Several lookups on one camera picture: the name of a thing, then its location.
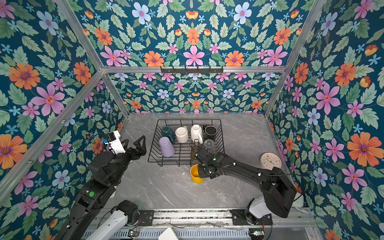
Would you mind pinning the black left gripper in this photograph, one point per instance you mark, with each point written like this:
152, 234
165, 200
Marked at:
136, 155

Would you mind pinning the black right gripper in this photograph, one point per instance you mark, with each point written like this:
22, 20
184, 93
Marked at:
201, 175

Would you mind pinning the yellow mug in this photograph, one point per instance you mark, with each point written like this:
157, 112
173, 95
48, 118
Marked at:
195, 175

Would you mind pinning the olive green glass cup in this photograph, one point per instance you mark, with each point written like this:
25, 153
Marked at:
194, 149

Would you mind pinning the clear glass cup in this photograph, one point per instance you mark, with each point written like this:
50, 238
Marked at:
209, 145

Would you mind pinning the white green mug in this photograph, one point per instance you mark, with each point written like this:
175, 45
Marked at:
169, 133

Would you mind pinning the lavender cup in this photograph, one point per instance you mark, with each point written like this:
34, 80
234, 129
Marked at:
167, 147

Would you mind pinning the black mug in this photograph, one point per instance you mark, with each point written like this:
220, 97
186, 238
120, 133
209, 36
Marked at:
210, 132

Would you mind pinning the white faceted mug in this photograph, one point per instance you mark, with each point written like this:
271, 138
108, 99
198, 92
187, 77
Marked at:
197, 134

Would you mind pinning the red white mug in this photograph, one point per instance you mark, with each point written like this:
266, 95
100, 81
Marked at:
182, 135

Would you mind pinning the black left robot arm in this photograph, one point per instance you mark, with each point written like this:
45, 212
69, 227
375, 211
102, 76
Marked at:
107, 169

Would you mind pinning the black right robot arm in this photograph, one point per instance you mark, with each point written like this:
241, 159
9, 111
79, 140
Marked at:
278, 190

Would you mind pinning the beige round plate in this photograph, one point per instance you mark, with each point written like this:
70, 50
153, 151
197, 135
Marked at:
270, 161

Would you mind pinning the mint green case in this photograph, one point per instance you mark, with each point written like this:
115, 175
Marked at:
298, 201

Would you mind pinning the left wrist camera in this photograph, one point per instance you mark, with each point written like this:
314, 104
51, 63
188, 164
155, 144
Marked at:
112, 140

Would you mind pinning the black wire dish rack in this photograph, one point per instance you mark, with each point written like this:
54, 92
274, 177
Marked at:
182, 155

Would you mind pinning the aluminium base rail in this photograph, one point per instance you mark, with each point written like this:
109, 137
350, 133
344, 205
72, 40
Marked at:
225, 217

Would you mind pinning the black wall hook rail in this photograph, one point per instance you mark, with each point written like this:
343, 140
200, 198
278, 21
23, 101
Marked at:
191, 70

